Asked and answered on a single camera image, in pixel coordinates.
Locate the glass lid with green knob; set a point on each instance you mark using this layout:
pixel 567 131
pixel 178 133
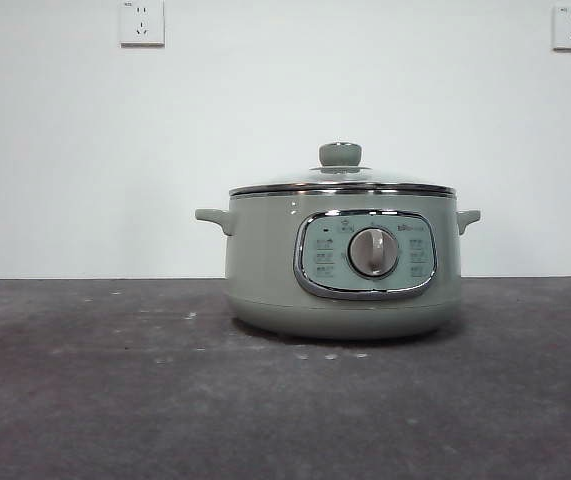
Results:
pixel 340 154

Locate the pale green electric pot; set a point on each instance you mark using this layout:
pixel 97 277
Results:
pixel 265 260

